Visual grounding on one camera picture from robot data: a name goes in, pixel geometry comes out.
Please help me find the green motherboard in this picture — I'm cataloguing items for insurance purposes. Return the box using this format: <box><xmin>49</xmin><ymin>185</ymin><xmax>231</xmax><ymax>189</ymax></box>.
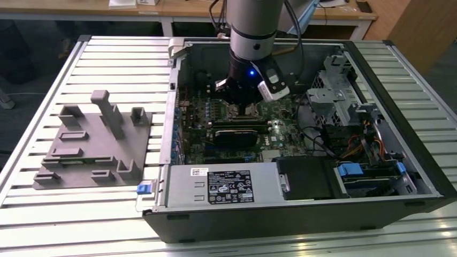
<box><xmin>176</xmin><ymin>85</ymin><xmax>312</xmax><ymax>165</ymax></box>

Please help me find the blue disk carrier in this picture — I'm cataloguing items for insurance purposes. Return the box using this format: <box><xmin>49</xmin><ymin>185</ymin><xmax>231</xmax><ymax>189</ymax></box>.
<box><xmin>334</xmin><ymin>162</ymin><xmax>365</xmax><ymax>179</ymax></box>

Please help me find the orange yellow wire bundle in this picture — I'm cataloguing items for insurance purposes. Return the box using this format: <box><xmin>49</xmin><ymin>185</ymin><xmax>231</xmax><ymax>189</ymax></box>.
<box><xmin>369</xmin><ymin>120</ymin><xmax>390</xmax><ymax>161</ymax></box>

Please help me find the grey case latch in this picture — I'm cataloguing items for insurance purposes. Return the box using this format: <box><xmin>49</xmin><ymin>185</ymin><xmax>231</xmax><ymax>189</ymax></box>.
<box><xmin>167</xmin><ymin>37</ymin><xmax>187</xmax><ymax>59</ymax></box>

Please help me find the thin hanging cable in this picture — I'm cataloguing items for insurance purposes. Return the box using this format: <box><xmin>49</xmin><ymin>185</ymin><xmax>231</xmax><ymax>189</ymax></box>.
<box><xmin>208</xmin><ymin>0</ymin><xmax>232</xmax><ymax>40</ymax></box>

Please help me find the wooden cabinet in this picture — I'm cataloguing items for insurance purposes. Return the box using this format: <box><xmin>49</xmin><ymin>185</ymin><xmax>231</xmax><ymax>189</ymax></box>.
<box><xmin>364</xmin><ymin>0</ymin><xmax>457</xmax><ymax>77</ymax></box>

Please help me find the black graphics card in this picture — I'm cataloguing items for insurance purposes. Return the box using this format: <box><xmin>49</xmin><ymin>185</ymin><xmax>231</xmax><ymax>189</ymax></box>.
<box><xmin>213</xmin><ymin>129</ymin><xmax>260</xmax><ymax>147</ymax></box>

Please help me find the CPU socket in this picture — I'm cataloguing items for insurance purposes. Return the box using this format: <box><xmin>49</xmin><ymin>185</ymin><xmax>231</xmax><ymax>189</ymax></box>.
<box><xmin>223</xmin><ymin>101</ymin><xmax>264</xmax><ymax>120</ymax></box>

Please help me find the silver chipset heatsink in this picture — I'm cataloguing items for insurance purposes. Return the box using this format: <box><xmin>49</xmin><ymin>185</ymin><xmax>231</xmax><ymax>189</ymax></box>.
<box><xmin>262</xmin><ymin>149</ymin><xmax>284</xmax><ymax>162</ymax></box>

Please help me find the metal drive cage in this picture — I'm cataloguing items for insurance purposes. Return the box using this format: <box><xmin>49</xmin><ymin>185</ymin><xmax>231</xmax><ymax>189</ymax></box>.
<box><xmin>305</xmin><ymin>55</ymin><xmax>385</xmax><ymax>128</ymax></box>

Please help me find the blue case latch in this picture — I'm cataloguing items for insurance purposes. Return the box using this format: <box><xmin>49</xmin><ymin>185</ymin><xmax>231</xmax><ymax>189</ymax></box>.
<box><xmin>137</xmin><ymin>180</ymin><xmax>155</xmax><ymax>195</ymax></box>

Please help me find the black plastic shroud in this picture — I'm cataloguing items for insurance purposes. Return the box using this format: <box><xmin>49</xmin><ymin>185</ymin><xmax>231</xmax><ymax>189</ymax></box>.
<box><xmin>273</xmin><ymin>156</ymin><xmax>350</xmax><ymax>201</ymax></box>

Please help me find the black camera cable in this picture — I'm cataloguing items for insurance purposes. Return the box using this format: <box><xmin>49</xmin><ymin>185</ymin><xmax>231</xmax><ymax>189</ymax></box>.
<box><xmin>284</xmin><ymin>0</ymin><xmax>305</xmax><ymax>90</ymax></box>

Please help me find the grey parts rack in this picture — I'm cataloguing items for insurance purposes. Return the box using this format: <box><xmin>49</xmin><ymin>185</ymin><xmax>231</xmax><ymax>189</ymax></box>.
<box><xmin>32</xmin><ymin>89</ymin><xmax>155</xmax><ymax>191</ymax></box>

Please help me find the green RAM stick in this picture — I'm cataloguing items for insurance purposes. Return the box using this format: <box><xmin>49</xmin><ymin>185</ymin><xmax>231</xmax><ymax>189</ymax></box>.
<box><xmin>59</xmin><ymin>157</ymin><xmax>99</xmax><ymax>164</ymax></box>

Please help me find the black PC case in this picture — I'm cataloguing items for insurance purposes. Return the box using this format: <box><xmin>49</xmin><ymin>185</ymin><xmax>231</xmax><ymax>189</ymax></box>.
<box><xmin>141</xmin><ymin>37</ymin><xmax>457</xmax><ymax>244</ymax></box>

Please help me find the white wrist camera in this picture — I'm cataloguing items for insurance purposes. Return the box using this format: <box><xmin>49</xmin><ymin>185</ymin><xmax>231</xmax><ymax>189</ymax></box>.
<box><xmin>256</xmin><ymin>68</ymin><xmax>292</xmax><ymax>103</ymax></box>

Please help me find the grey power supply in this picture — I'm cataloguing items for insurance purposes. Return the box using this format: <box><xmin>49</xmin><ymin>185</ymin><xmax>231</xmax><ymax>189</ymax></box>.
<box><xmin>152</xmin><ymin>163</ymin><xmax>286</xmax><ymax>213</ymax></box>

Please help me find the grey stand foot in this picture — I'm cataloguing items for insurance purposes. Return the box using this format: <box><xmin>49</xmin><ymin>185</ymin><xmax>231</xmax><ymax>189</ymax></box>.
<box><xmin>0</xmin><ymin>89</ymin><xmax>16</xmax><ymax>110</ymax></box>

